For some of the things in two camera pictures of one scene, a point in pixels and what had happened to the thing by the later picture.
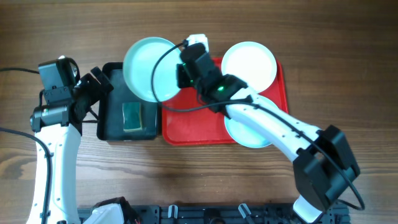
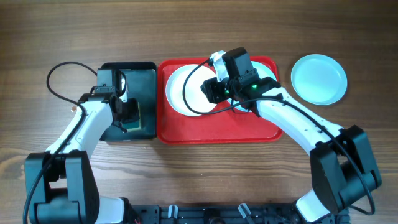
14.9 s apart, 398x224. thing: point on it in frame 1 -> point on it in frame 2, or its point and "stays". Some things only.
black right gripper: x=181 y=75 -> x=210 y=90
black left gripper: x=94 y=83 -> x=125 y=112
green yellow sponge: x=132 y=113 stays
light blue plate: x=138 y=65 -> x=318 y=79
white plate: x=252 y=62 -> x=197 y=99
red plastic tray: x=186 y=121 stays
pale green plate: x=246 y=135 -> x=263 y=71
